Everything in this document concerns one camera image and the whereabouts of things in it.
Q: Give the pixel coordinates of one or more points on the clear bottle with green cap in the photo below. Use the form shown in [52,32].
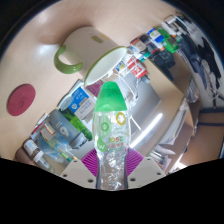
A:
[110,133]

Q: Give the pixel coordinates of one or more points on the small green bottle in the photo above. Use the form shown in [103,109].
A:
[170,41]

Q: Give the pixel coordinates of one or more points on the dark green glass bottle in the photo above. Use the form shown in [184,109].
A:
[80,125]

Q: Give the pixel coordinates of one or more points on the red and white canister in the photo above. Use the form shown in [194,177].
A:
[137,68]

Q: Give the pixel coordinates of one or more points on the flat round red coaster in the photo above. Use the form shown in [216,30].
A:
[21,100]

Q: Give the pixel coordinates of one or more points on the white and blue carton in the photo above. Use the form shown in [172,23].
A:
[78,101]

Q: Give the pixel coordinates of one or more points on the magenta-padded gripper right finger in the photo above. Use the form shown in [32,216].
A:
[146,170]

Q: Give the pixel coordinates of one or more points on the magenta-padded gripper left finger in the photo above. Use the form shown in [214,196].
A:
[78,173]

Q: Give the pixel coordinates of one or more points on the long white light bar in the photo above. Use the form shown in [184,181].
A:
[146,130]

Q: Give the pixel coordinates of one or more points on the magenta snack pouch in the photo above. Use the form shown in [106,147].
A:
[95,90]

